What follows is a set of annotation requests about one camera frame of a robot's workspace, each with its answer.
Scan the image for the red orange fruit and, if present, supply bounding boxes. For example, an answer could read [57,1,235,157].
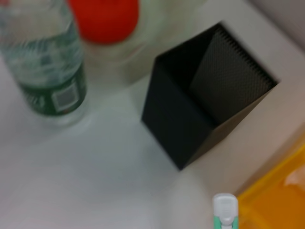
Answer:
[68,0,140,45]

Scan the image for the clear green-label water bottle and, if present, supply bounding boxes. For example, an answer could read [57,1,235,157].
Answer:
[0,0,88,127]

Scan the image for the green utility knife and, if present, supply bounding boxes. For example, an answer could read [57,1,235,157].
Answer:
[213,193,239,229]

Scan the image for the black mesh pen holder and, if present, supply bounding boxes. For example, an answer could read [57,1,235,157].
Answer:
[141,21,279,171]

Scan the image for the green glass fruit plate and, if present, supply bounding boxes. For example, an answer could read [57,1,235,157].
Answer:
[81,0,208,84]

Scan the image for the yellow plastic bin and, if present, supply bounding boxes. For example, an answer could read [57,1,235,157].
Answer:
[238,145,305,229]

